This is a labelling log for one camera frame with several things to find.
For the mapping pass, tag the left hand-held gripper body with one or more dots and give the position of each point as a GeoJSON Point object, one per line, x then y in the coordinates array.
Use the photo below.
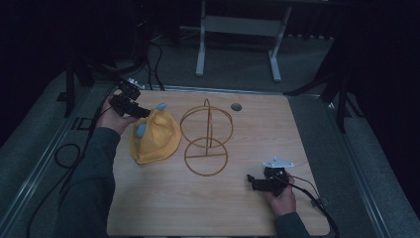
{"type": "Point", "coordinates": [125, 98]}

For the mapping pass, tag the person's left hand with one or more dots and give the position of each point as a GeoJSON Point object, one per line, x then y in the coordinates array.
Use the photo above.
{"type": "Point", "coordinates": [111, 119]}

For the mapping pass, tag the yellow hat with blue ears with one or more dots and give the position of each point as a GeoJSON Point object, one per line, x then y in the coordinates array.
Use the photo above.
{"type": "Point", "coordinates": [156, 136]}

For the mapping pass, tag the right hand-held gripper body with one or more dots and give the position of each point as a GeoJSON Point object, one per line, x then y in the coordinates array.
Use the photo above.
{"type": "Point", "coordinates": [276, 174]}

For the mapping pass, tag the person's right hand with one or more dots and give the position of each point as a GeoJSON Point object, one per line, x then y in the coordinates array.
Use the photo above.
{"type": "Point", "coordinates": [280, 200]}

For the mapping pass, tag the black tripod stand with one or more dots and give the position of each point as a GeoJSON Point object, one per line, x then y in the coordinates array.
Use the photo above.
{"type": "Point", "coordinates": [333, 82]}
{"type": "Point", "coordinates": [85, 72]}

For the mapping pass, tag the white metal table frame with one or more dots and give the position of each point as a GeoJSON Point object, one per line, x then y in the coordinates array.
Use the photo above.
{"type": "Point", "coordinates": [241, 39]}

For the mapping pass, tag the round grey table grommet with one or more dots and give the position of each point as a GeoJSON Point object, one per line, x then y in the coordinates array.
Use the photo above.
{"type": "Point", "coordinates": [236, 106]}

